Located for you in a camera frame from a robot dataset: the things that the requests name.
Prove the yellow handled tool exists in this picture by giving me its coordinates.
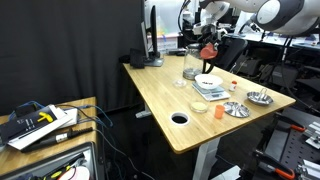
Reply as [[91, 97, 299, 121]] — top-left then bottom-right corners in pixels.
[[49, 164, 73, 180]]

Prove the black adapter box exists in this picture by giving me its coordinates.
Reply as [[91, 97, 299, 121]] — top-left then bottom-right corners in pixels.
[[14, 103, 38, 118]]

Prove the metal wire utensil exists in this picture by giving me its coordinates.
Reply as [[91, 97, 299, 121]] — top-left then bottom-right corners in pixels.
[[258, 87, 270, 101]]

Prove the glass electric kettle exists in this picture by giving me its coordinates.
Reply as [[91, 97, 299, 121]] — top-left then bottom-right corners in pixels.
[[182, 43, 216, 81]]

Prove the black handheld tool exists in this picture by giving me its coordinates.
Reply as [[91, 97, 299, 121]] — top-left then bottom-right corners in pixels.
[[20, 126, 94, 153]]

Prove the steel bowl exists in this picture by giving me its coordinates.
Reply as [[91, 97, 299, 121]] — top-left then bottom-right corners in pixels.
[[246, 87, 275, 107]]

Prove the black perforated bench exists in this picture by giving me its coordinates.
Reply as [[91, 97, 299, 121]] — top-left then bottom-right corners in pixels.
[[251, 108, 320, 180]]

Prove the black small desk device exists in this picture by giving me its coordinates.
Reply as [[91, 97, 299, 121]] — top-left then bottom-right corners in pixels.
[[168, 48, 187, 57]]

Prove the small orange cup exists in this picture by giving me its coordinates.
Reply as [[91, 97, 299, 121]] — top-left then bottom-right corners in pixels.
[[214, 104, 226, 120]]

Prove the white desk leg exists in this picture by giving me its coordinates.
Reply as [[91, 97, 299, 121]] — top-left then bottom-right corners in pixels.
[[192, 136, 242, 180], [134, 102, 153, 119]]

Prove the small clear glass dish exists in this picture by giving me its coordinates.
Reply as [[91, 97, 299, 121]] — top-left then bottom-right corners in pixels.
[[172, 78, 188, 88]]

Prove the wooden side table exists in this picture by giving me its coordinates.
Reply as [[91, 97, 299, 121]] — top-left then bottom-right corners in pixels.
[[0, 96, 99, 177]]

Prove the white round disc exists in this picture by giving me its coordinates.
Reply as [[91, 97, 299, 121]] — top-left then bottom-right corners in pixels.
[[58, 165, 91, 180]]

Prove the orange handled clamp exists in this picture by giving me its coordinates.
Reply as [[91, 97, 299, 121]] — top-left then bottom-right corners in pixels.
[[273, 112, 307, 133], [253, 149, 297, 180]]

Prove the black small box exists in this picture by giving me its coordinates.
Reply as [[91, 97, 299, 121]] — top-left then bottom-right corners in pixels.
[[129, 48, 146, 70]]

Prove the red plastic cup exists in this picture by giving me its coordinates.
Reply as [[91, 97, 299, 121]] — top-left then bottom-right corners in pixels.
[[200, 42, 219, 61]]

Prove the white bowl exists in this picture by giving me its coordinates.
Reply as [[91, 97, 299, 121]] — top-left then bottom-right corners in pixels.
[[194, 73, 224, 90]]

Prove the metal block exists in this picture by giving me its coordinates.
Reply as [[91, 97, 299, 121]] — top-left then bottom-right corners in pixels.
[[304, 121, 320, 150], [297, 159, 320, 180]]

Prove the blue cable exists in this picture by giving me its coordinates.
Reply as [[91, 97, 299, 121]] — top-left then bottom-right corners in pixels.
[[8, 99, 114, 128]]

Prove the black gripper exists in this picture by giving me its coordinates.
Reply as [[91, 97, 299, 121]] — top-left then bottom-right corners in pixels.
[[199, 23, 219, 49]]

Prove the white desk grommet ring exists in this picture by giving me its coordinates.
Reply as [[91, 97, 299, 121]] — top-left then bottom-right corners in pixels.
[[169, 111, 192, 127]]

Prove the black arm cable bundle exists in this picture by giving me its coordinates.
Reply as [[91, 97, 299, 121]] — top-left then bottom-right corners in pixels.
[[279, 33, 320, 116]]

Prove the small white bottle red cap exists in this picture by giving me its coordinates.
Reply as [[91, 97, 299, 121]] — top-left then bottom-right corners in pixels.
[[229, 80, 238, 93]]

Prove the grey tool case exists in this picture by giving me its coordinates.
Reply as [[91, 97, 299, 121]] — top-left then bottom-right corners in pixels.
[[0, 141, 101, 180]]

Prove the black office chair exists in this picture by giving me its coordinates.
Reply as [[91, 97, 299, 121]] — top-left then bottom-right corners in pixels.
[[216, 36, 249, 73]]

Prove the white paper book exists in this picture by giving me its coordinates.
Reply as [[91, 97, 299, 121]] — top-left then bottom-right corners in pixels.
[[6, 103, 79, 151]]

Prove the white printed cardboard box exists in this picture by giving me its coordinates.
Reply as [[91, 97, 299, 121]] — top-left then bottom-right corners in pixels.
[[156, 31, 179, 53]]

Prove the round fluted steel plate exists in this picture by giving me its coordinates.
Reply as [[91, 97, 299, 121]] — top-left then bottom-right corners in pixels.
[[222, 101, 251, 119]]

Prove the white kitchen scale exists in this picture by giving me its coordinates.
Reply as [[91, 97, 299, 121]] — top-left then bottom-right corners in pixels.
[[191, 82, 232, 102]]

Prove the black curtain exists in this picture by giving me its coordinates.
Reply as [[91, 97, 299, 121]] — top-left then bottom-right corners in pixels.
[[0, 0, 146, 114]]

